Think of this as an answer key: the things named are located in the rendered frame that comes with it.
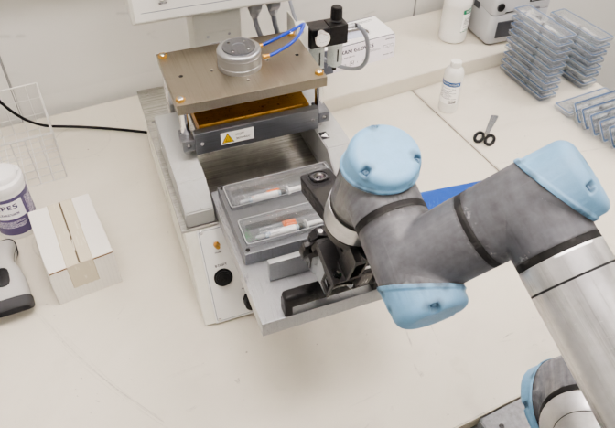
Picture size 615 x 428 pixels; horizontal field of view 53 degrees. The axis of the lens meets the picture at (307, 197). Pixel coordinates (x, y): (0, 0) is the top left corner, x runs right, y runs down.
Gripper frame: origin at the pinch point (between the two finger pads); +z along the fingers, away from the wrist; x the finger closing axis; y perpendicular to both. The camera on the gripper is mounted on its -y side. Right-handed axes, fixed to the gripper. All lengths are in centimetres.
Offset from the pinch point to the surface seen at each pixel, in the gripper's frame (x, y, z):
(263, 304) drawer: -9.8, 2.4, 2.8
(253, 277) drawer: -9.5, -2.7, 4.6
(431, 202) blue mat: 39, -18, 34
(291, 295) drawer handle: -6.3, 3.6, -1.9
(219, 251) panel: -11.7, -13.7, 18.1
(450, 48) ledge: 73, -68, 47
